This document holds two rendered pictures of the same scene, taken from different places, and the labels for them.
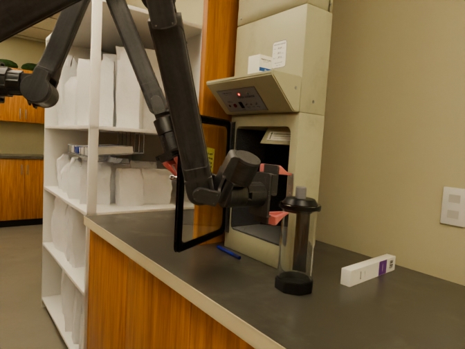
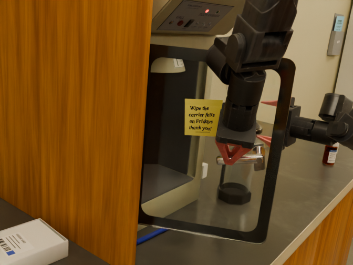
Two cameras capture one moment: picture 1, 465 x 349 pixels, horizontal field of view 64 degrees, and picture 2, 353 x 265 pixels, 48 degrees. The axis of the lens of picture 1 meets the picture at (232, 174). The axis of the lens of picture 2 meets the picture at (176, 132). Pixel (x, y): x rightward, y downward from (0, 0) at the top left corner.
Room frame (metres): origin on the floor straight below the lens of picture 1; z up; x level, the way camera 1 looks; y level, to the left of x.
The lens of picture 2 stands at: (1.46, 0.82, 1.45)
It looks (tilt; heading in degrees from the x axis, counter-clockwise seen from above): 17 degrees down; 253
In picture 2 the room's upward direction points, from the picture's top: 5 degrees clockwise
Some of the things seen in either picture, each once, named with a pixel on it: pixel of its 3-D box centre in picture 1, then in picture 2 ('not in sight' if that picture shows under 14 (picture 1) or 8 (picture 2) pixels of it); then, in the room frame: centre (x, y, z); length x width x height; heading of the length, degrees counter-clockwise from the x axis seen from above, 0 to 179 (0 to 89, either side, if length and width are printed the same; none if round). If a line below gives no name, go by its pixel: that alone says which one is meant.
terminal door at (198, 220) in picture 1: (205, 180); (205, 148); (1.17, 0.09, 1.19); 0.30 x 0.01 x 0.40; 154
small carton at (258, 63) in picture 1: (259, 67); not in sight; (1.13, -0.06, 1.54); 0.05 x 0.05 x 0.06; 38
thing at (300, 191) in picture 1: (300, 199); not in sight; (0.96, -0.18, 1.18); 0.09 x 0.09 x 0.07
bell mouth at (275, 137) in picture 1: (287, 136); not in sight; (1.24, -0.17, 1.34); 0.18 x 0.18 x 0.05
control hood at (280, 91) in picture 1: (248, 95); (204, 11); (1.16, -0.04, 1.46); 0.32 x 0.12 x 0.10; 37
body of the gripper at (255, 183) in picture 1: (252, 194); (300, 128); (0.86, -0.05, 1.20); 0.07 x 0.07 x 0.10; 38
